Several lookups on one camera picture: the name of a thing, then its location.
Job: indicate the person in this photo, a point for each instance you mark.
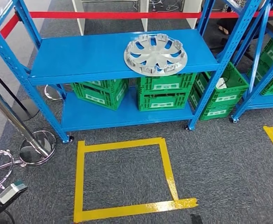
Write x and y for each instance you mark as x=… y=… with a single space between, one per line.
x=223 y=30

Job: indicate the silver wheel cover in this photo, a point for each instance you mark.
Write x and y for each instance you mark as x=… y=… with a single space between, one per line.
x=154 y=57

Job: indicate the black camera bracket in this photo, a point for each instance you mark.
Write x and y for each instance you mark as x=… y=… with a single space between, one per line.
x=1 y=208

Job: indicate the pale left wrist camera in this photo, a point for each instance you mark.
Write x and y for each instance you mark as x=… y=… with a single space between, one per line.
x=9 y=193

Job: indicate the black robot right foot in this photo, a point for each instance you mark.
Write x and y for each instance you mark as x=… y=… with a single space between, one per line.
x=196 y=219

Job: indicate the white desk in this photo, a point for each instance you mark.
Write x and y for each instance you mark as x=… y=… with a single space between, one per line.
x=192 y=15
x=80 y=18

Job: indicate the small white box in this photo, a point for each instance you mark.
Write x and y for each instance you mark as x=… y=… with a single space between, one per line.
x=221 y=84

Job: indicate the yellow floor tape square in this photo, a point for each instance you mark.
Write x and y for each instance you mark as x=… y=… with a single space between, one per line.
x=127 y=210

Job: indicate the chrome stanchion post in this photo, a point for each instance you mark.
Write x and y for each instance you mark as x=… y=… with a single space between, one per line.
x=50 y=92
x=37 y=148

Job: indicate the blue steel shelf rack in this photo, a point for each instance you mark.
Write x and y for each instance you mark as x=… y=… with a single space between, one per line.
x=80 y=55
x=267 y=102

